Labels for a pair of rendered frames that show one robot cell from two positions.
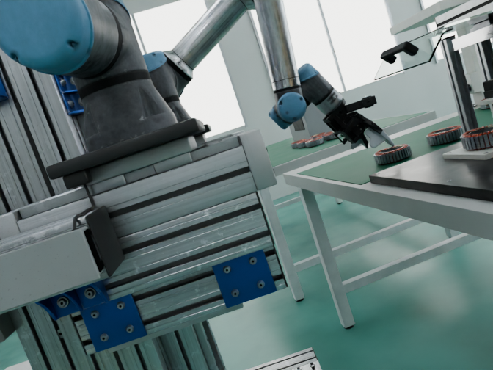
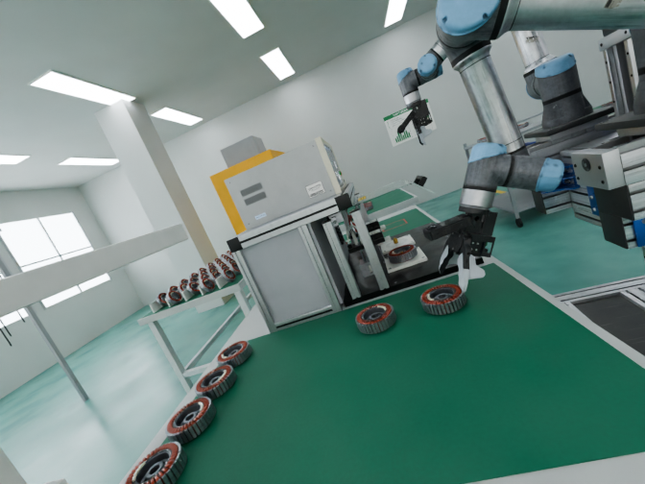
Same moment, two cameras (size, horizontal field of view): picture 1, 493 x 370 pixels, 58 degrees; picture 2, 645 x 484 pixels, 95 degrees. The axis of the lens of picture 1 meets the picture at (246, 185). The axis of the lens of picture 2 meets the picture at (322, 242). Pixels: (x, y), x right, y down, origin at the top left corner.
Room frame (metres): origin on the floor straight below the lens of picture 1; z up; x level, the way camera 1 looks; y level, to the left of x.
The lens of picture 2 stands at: (2.15, -0.44, 1.17)
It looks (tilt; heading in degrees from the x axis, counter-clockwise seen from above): 10 degrees down; 200
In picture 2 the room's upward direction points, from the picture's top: 22 degrees counter-clockwise
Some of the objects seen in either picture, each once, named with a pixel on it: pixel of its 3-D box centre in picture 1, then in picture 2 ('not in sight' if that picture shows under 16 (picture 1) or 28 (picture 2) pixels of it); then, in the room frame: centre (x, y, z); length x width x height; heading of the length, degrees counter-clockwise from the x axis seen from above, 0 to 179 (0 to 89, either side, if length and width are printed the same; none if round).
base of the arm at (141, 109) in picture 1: (125, 111); (563, 108); (0.74, 0.15, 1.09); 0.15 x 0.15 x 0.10
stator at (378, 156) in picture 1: (392, 154); (442, 299); (1.39, -0.47, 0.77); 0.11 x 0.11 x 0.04
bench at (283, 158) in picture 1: (310, 191); not in sight; (3.28, -0.44, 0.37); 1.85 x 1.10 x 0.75; 8
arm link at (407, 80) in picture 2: not in sight; (407, 82); (0.55, -0.32, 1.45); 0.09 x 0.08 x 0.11; 83
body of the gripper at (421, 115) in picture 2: not in sight; (419, 115); (0.55, -0.32, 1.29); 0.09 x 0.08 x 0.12; 91
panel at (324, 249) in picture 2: not in sight; (333, 241); (0.93, -0.84, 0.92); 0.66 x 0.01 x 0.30; 8
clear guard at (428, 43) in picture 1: (457, 39); (380, 199); (1.04, -0.57, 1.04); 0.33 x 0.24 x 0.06; 98
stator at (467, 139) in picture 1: (487, 136); (402, 254); (1.02, -0.57, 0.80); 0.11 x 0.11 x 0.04
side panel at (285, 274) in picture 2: not in sight; (288, 280); (1.28, -0.93, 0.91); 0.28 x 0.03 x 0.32; 98
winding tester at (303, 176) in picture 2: not in sight; (294, 182); (0.93, -0.90, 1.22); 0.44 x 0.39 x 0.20; 8
